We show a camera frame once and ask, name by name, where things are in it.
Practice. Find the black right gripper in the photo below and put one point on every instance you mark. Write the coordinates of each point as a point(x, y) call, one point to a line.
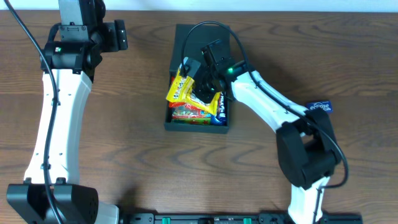
point(206, 86)

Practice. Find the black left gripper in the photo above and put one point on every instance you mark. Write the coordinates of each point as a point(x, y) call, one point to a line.
point(72, 28)

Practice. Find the yellow Hacks candy bag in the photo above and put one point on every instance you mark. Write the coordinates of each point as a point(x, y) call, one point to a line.
point(181, 91)

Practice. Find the blue Oreo cookie pack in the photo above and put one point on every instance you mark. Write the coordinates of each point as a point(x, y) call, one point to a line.
point(214, 118)

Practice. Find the dark green gift box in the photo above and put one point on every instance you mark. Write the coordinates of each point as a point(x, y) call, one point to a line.
point(198, 39)

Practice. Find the green Haribo worms bag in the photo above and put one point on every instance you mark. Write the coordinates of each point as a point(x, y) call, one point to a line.
point(187, 114)

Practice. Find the blue Eclipse mints tin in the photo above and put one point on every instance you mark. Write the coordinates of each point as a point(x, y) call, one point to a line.
point(324, 105)

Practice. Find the Dairy Milk chocolate bar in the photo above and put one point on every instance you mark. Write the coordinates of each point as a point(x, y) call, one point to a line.
point(221, 109)

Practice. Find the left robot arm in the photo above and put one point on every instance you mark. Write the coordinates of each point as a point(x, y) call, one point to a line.
point(51, 191)

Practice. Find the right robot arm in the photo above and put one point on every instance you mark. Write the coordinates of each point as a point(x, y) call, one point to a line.
point(306, 145)

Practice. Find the black mounting rail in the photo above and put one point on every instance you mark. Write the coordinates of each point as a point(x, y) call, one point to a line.
point(262, 218)

